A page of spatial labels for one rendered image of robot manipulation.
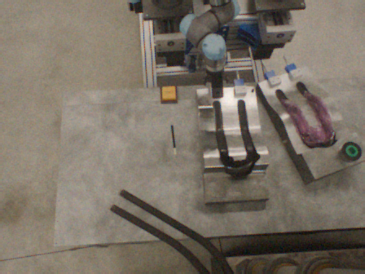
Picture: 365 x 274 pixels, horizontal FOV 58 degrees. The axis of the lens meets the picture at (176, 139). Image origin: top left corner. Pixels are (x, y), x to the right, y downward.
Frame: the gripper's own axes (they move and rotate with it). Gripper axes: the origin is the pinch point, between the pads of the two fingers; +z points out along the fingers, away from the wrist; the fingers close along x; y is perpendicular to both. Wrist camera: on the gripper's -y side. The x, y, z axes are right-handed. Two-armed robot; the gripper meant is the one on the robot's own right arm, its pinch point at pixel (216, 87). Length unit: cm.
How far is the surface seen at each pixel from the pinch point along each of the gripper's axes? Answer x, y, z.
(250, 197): -9.6, -47.3, 3.3
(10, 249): 137, -67, 68
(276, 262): -10, -65, -43
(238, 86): -9.8, 0.7, 4.3
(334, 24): -103, 89, 123
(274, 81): -26.6, 3.9, 10.7
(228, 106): -4.7, -7.4, 5.5
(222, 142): -0.6, -24.0, 0.9
